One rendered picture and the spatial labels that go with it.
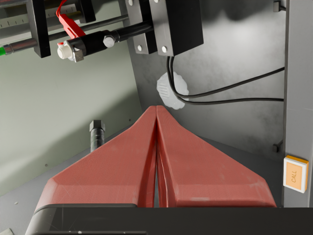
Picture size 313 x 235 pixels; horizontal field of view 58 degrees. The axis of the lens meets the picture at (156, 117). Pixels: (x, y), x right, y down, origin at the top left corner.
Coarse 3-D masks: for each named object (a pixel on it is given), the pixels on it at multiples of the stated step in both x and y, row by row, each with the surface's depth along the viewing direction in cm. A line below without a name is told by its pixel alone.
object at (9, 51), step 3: (3, 45) 51; (6, 45) 51; (0, 48) 51; (3, 48) 51; (6, 48) 51; (9, 48) 51; (0, 51) 50; (3, 51) 51; (6, 51) 51; (9, 51) 51; (0, 54) 51; (3, 54) 51; (6, 54) 51; (9, 54) 52
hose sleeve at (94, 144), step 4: (92, 132) 40; (96, 132) 39; (100, 132) 40; (92, 136) 39; (96, 136) 39; (100, 136) 39; (92, 140) 38; (96, 140) 38; (100, 140) 38; (92, 144) 38; (96, 144) 38; (100, 144) 38; (92, 148) 38; (96, 148) 37
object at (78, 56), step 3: (75, 51) 37; (78, 51) 37; (75, 54) 37; (78, 54) 37; (81, 54) 37; (75, 57) 37; (78, 57) 37; (81, 57) 37; (75, 60) 37; (78, 60) 37; (81, 60) 38
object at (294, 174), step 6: (288, 156) 41; (288, 162) 41; (306, 162) 39; (288, 168) 41; (294, 168) 40; (300, 168) 40; (306, 168) 39; (288, 174) 41; (294, 174) 41; (300, 174) 40; (306, 174) 40; (288, 180) 42; (294, 180) 41; (300, 180) 40; (306, 180) 41; (294, 186) 42; (300, 186) 41; (306, 186) 41
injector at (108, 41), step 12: (144, 24) 46; (84, 36) 40; (96, 36) 40; (108, 36) 40; (120, 36) 43; (132, 36) 45; (72, 48) 38; (84, 48) 39; (96, 48) 40; (72, 60) 39
